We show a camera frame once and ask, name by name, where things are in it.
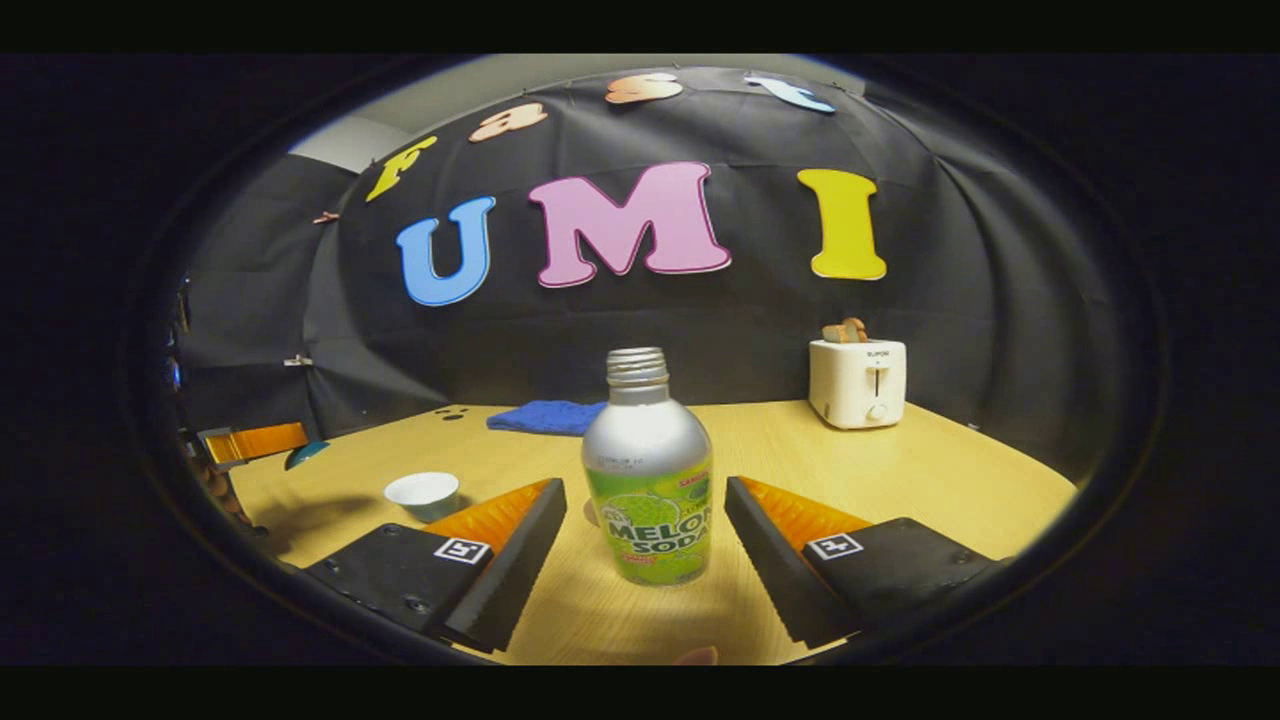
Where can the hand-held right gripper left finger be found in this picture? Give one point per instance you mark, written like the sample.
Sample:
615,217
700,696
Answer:
515,570

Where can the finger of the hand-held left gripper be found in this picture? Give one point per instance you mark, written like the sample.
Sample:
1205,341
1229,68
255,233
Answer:
255,442

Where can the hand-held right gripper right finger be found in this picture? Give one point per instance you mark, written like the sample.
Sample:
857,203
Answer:
765,570

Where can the teal teacup lid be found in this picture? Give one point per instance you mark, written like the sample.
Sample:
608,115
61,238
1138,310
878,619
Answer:
305,456

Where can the round brown coaster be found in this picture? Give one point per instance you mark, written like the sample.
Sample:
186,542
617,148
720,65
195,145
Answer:
590,513

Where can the teal teacup white inside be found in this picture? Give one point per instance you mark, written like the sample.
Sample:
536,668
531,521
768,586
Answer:
422,492

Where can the silver green label water bottle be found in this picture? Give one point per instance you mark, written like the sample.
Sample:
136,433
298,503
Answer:
645,450

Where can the blue folded towel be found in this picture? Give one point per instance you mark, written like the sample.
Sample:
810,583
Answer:
545,417

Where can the white toaster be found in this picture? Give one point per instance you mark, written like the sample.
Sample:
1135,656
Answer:
855,385

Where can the toasted bread slice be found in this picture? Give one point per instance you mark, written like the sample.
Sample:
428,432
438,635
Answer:
845,331

